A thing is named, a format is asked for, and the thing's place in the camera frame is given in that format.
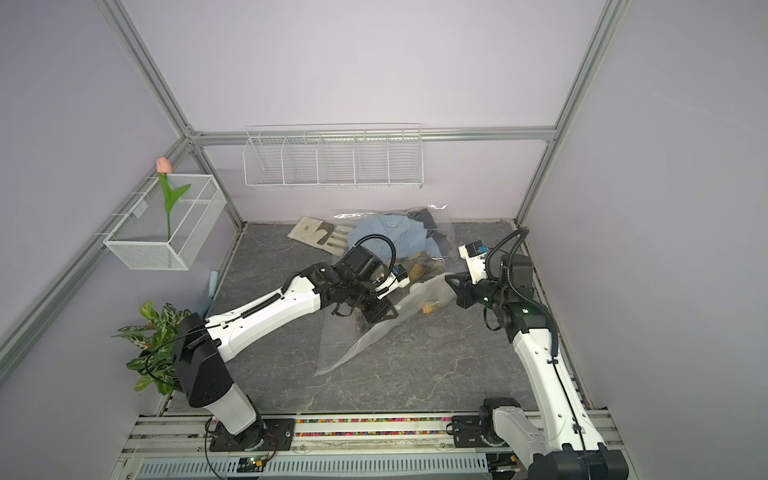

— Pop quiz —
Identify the yellow plaid shirt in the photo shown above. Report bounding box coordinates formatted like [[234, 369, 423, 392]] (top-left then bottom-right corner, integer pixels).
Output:
[[394, 253, 455, 317]]

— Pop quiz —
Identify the light blue shirt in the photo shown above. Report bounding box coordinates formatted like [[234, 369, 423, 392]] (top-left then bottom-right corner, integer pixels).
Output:
[[347, 215, 443, 259]]

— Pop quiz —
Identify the clear plastic vacuum bag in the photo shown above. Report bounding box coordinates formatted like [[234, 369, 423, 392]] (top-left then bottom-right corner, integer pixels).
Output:
[[316, 202, 462, 375]]

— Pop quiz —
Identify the black shirt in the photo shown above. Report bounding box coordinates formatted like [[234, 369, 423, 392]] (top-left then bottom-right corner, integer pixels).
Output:
[[409, 207, 455, 256]]

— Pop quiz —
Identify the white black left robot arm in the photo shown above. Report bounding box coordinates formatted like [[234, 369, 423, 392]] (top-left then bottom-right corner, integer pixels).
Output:
[[172, 234, 410, 450]]

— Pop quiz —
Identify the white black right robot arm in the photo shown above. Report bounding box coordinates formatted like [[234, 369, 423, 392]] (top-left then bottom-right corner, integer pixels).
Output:
[[446, 244, 630, 479]]

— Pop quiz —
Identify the cream green work glove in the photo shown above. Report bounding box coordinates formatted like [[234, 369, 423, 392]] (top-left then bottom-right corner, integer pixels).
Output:
[[288, 217, 352, 257]]

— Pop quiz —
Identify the green potted plant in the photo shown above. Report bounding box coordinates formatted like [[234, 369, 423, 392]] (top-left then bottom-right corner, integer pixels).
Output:
[[113, 301, 191, 395]]

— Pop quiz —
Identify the pink artificial tulip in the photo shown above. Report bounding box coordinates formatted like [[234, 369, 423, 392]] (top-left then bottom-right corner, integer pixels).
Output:
[[156, 157, 191, 241]]

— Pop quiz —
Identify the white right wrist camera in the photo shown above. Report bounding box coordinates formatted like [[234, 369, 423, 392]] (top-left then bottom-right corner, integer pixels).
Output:
[[459, 240, 488, 284]]

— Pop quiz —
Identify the white wire wall shelf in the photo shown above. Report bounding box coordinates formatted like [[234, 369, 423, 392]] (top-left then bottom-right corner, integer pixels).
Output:
[[243, 123, 424, 189]]

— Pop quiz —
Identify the white wire side basket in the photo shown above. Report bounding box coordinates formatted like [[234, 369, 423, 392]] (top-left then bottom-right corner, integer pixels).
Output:
[[103, 174, 227, 271]]

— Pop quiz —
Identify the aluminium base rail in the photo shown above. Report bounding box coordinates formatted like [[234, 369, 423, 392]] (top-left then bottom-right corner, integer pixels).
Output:
[[119, 411, 517, 460]]

